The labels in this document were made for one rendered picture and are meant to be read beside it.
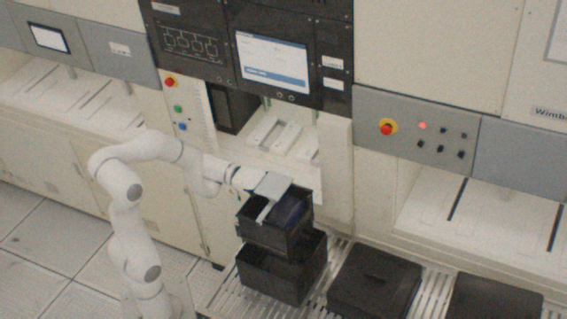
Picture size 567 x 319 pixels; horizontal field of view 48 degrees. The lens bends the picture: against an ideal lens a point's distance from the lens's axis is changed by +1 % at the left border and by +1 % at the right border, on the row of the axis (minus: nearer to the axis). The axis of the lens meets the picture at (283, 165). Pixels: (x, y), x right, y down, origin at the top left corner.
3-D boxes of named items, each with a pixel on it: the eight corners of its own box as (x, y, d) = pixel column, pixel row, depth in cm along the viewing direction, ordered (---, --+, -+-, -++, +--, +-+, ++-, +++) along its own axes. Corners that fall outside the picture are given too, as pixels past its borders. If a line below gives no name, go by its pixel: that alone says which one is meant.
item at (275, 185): (272, 209, 258) (265, 154, 236) (316, 226, 250) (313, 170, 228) (241, 252, 244) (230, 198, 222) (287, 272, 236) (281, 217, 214)
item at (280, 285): (272, 235, 275) (268, 209, 263) (330, 258, 264) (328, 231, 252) (238, 283, 259) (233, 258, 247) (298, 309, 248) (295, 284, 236)
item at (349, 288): (324, 309, 247) (322, 290, 238) (355, 253, 264) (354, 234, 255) (395, 339, 235) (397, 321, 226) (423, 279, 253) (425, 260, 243)
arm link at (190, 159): (168, 185, 211) (221, 203, 236) (185, 140, 212) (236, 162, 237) (150, 178, 215) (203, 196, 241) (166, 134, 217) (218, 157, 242)
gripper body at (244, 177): (243, 173, 239) (268, 182, 234) (229, 190, 232) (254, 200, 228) (240, 159, 233) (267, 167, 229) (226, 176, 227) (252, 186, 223)
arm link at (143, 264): (143, 252, 236) (170, 276, 228) (116, 270, 230) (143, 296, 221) (120, 149, 204) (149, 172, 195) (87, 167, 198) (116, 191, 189)
